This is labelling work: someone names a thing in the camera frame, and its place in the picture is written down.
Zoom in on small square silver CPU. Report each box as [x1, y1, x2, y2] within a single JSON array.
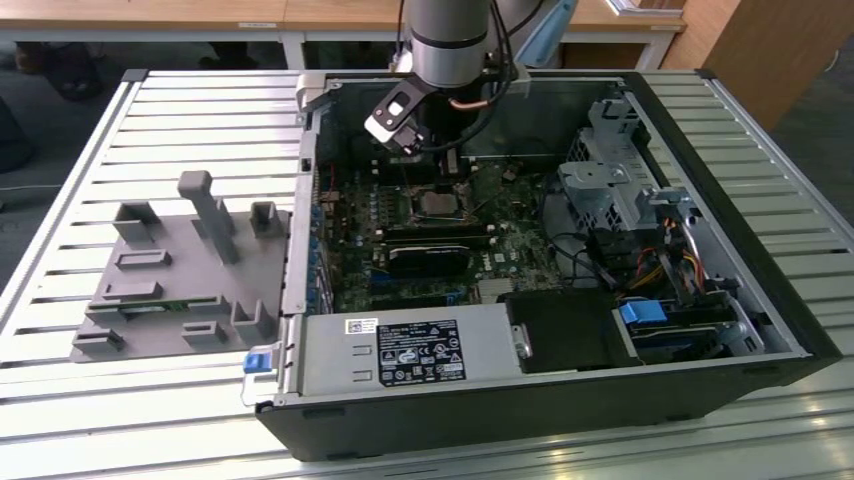
[[419, 191, 463, 216]]

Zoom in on thin metal locking lever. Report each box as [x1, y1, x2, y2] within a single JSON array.
[[469, 186, 507, 215]]

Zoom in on black RAM slot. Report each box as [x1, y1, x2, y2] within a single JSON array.
[[383, 168, 481, 185], [383, 157, 481, 172], [383, 233, 492, 248], [383, 223, 492, 237]]

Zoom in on black CPU socket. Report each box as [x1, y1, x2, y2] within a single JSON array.
[[403, 184, 479, 226]]

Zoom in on black expansion slot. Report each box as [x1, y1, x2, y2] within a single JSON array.
[[369, 294, 448, 309]]

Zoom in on green motherboard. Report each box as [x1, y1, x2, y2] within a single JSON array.
[[316, 159, 568, 314]]

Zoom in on silver metal drive cage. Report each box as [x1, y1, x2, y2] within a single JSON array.
[[556, 97, 702, 236]]

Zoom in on black graphics card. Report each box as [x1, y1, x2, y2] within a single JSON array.
[[385, 242, 475, 281]]

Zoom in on small silver heat sink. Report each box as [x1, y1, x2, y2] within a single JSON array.
[[477, 278, 513, 304]]

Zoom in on long wooden desk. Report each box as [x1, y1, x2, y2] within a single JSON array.
[[0, 0, 688, 71]]

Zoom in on black plastic shroud box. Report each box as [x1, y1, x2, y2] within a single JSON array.
[[503, 289, 642, 374]]

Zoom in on gray plastic parts rack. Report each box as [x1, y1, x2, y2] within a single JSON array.
[[69, 169, 295, 365]]

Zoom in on silver power supply unit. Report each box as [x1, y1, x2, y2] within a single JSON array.
[[292, 303, 528, 396]]

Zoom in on blue disk carrier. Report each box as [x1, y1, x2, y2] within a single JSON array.
[[618, 298, 668, 329]]

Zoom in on wooden cabinet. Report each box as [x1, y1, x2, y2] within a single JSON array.
[[666, 0, 854, 132]]

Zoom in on green RAM stick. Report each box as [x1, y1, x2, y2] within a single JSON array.
[[118, 298, 221, 314]]

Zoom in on silver disk bay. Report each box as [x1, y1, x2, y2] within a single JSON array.
[[612, 292, 768, 362]]

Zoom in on black open PC case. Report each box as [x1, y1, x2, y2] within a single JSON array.
[[255, 69, 843, 464]]

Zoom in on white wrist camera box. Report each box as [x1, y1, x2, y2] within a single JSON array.
[[363, 78, 429, 152]]

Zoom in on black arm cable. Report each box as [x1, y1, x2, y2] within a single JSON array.
[[420, 0, 521, 152]]

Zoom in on orange yellow red wire bundle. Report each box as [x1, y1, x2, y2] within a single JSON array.
[[632, 249, 708, 292]]

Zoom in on silver case latch bracket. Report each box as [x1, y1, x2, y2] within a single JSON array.
[[236, 341, 283, 407]]

